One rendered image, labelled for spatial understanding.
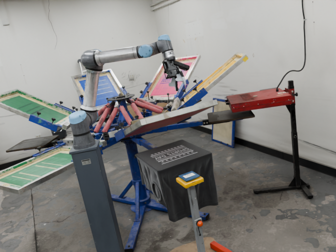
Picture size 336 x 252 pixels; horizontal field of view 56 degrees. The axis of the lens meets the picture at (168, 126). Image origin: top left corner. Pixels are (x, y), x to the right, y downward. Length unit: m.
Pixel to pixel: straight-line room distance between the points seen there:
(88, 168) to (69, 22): 4.77
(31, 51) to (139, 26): 2.23
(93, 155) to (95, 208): 0.39
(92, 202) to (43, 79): 4.52
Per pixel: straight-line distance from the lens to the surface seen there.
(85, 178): 2.22
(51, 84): 6.56
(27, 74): 6.53
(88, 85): 2.21
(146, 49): 1.90
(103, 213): 2.32
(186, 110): 2.11
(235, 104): 3.12
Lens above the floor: 1.77
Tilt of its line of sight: 15 degrees down
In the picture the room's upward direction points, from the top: 10 degrees counter-clockwise
